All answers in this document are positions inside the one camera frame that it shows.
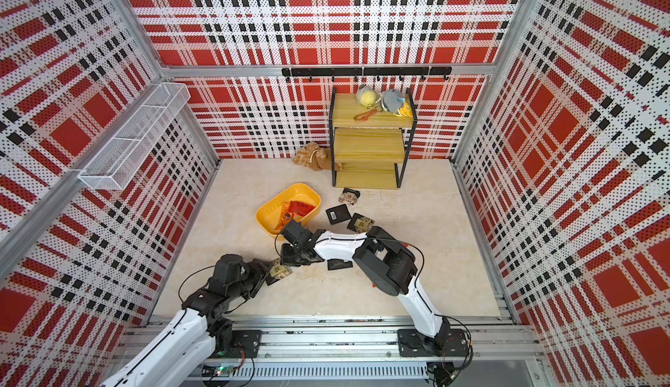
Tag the white wire mesh basket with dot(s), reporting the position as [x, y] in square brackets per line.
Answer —
[116, 163]

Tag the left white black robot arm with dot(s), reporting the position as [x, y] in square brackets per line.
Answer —
[199, 330]

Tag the orange tea bag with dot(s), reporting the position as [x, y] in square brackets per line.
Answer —
[285, 216]

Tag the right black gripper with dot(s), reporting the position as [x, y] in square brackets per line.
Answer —
[284, 257]

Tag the brown plush toy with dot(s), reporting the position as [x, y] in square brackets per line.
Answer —
[314, 157]

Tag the grey plush toy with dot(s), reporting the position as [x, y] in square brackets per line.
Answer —
[394, 102]

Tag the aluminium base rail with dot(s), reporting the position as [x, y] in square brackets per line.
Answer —
[292, 349]

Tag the black beige label tea bag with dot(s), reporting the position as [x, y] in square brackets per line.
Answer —
[277, 272]

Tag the wooden black frame shelf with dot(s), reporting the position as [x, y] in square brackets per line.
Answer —
[368, 155]

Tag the small brown tea bag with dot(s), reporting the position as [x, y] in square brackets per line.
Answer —
[349, 196]

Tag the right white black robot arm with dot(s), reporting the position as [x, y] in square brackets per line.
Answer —
[390, 266]

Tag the orange ring toy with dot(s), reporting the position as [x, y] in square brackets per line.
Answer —
[365, 116]

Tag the yellow plastic storage box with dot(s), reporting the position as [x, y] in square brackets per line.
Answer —
[268, 214]

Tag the black gold label tea bag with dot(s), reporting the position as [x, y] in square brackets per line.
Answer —
[360, 223]

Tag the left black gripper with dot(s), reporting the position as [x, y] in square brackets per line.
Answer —
[259, 272]

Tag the black hook rail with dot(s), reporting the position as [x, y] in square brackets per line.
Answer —
[367, 71]

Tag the green circuit board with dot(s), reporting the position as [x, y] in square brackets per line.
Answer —
[220, 371]

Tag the red tea bag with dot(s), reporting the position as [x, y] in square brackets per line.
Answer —
[301, 209]

